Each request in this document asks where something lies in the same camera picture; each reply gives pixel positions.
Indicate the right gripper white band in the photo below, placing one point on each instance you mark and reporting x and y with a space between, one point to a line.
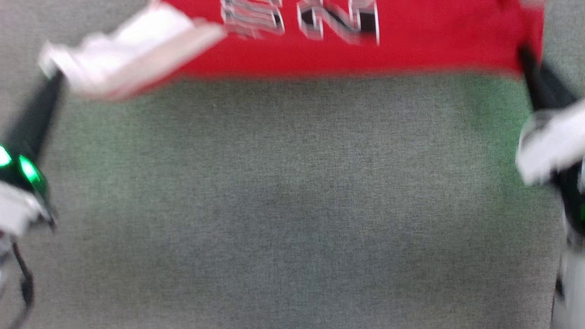
553 141

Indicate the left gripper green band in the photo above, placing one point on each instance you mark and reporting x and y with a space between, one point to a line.
23 192

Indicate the red and white jersey garment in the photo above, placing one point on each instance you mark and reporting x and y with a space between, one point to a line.
365 55

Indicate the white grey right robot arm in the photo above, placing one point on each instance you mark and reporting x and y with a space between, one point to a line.
571 283

